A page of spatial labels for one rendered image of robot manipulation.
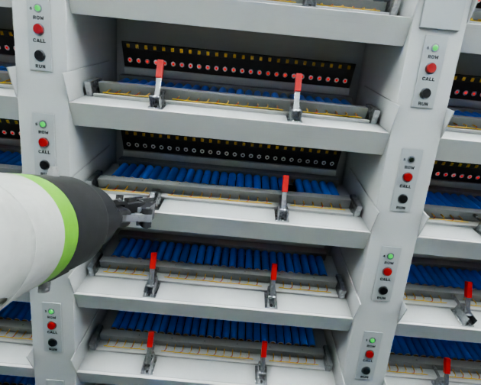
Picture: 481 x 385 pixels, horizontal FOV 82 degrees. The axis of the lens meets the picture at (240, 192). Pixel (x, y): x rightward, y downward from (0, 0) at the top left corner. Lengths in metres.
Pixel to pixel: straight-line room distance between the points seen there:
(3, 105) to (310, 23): 0.59
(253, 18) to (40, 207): 0.47
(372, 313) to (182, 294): 0.41
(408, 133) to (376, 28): 0.20
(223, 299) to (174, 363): 0.22
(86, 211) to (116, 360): 0.59
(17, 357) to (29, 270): 0.70
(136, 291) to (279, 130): 0.46
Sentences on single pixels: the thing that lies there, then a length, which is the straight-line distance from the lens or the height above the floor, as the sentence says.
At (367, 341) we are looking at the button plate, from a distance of 0.74.
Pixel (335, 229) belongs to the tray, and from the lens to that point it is 0.59.
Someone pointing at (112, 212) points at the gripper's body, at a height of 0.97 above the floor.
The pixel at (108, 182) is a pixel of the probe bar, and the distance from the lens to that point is 0.67.
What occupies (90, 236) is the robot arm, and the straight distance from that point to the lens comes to 0.28.
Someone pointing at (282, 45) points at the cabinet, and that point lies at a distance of 0.77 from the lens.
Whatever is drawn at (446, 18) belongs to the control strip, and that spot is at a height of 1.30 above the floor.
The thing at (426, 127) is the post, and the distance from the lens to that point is 0.63.
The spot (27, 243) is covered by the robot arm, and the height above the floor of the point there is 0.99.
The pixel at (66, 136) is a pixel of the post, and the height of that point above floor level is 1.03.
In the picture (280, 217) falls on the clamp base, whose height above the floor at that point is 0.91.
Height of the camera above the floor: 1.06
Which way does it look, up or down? 11 degrees down
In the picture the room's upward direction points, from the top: 6 degrees clockwise
